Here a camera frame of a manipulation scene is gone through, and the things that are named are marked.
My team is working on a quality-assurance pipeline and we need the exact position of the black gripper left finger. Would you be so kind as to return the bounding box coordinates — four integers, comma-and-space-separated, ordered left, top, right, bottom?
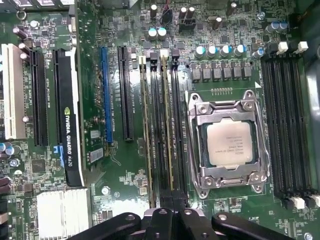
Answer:
72, 189, 175, 240

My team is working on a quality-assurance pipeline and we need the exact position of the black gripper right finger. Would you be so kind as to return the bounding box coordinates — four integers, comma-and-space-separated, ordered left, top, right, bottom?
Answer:
174, 189, 297, 240

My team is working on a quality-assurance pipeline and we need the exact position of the green RAM stick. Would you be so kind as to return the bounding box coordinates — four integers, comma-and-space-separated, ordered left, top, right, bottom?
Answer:
138, 56, 155, 209

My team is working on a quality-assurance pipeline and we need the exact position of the RAM slot with white latches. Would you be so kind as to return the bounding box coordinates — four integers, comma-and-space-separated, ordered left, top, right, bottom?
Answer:
291, 40, 320, 209
271, 41, 306, 210
159, 48, 176, 198
137, 54, 156, 210

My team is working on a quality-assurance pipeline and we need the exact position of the metal socket cover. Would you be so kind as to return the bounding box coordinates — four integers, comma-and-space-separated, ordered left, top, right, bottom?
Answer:
189, 96, 268, 187

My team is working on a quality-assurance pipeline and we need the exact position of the green motherboard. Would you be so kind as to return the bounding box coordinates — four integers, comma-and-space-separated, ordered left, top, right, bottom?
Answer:
0, 0, 320, 240

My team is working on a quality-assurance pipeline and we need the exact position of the silver CPU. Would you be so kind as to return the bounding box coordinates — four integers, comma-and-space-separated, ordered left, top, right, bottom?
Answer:
206, 119, 254, 166

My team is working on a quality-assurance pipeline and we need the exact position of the silver finned heatsink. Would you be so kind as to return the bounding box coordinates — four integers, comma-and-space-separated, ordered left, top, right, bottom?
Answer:
36, 187, 94, 240

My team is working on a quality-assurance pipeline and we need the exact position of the black NVIDIA graphics card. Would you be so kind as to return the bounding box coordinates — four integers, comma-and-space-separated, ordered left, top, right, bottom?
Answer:
53, 4, 88, 188

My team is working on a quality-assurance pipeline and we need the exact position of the black expansion slot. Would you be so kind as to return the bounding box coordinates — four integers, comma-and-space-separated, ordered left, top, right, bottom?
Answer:
117, 45, 135, 143
29, 48, 49, 148
52, 48, 66, 146

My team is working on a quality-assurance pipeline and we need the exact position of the blue expansion slot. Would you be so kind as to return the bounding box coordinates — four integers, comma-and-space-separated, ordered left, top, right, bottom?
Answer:
100, 46, 114, 145

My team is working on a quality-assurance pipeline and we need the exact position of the white PCI expansion slot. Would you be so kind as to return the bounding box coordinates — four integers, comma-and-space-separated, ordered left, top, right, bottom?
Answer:
1, 43, 28, 141

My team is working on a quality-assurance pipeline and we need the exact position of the metal wire locking lever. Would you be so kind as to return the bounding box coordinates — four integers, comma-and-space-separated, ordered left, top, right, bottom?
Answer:
252, 98, 271, 177
187, 99, 202, 193

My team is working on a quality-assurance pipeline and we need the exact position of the red black fan wire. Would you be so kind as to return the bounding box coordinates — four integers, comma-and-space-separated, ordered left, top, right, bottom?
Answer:
159, 0, 174, 26

